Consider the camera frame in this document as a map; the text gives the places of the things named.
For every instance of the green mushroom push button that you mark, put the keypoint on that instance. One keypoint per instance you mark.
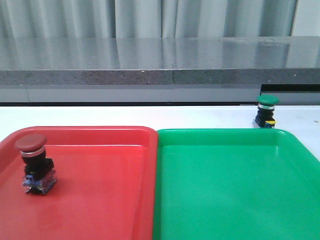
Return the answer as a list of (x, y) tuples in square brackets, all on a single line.
[(265, 111)]

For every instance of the red mushroom push button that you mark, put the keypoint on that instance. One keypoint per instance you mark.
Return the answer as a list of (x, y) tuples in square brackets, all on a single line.
[(39, 171)]

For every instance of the green plastic tray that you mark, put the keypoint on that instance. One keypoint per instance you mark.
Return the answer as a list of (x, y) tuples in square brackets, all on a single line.
[(235, 184)]

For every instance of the red plastic tray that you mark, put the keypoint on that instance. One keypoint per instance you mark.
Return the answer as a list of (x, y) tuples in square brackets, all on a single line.
[(105, 187)]

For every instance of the grey stone countertop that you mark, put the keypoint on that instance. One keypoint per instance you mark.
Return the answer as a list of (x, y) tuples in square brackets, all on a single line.
[(154, 71)]

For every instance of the white pleated curtain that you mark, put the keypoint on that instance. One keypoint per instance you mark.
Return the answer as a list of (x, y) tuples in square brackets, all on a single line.
[(146, 18)]

